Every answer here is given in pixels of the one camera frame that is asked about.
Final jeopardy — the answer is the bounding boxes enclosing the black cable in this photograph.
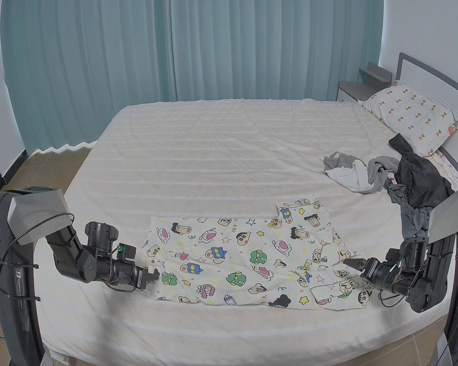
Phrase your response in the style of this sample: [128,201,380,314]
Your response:
[6,212,76,251]
[377,290,406,309]

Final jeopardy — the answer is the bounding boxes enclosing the bed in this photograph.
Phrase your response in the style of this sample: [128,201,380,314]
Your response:
[34,52,458,366]

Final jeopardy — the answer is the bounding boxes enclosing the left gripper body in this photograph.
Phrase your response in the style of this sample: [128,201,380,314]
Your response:
[112,262,149,293]

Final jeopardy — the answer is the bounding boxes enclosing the white printed pyjama top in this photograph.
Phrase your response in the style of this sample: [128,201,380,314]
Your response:
[143,195,375,312]

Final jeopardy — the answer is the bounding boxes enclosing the black garment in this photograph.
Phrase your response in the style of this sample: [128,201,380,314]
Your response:
[389,133,455,209]

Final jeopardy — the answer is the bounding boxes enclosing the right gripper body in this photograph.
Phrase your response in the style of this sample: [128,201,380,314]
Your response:
[360,257,387,286]

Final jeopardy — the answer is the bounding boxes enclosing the white printed pillow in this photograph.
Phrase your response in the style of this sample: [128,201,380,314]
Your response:
[361,82,458,157]
[427,152,458,191]

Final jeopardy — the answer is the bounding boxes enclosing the grey and white bedside table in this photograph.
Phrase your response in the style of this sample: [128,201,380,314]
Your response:
[338,61,393,102]

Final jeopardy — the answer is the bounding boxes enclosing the white garment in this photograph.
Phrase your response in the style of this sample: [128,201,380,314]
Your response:
[325,159,371,193]

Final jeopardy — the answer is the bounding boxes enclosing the dark grey garment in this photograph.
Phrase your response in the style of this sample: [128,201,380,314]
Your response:
[385,183,432,239]

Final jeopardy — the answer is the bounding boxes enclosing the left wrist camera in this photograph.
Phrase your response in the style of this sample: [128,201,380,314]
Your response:
[116,243,137,261]

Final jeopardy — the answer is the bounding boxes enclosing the grey labelled garment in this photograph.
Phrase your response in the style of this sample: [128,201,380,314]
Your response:
[324,151,357,175]

